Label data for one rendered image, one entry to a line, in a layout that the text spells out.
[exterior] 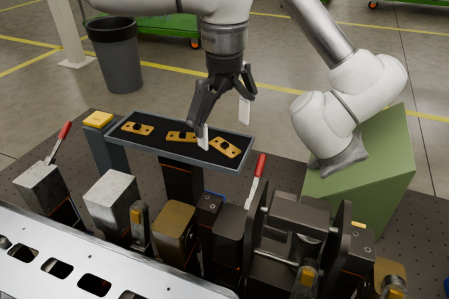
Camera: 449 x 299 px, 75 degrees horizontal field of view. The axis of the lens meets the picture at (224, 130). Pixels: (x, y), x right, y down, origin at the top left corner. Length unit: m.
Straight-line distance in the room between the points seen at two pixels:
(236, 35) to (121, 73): 2.82
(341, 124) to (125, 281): 0.77
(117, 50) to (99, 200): 2.58
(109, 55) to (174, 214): 2.67
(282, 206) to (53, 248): 0.55
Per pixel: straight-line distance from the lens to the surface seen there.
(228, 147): 0.72
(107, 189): 0.75
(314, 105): 1.01
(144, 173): 1.36
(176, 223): 0.68
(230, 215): 0.69
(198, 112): 0.58
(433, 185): 2.69
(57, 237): 0.85
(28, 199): 0.98
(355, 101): 1.03
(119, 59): 3.25
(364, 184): 1.00
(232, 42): 0.54
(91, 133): 0.91
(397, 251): 1.23
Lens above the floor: 1.63
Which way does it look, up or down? 37 degrees down
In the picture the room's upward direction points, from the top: straight up
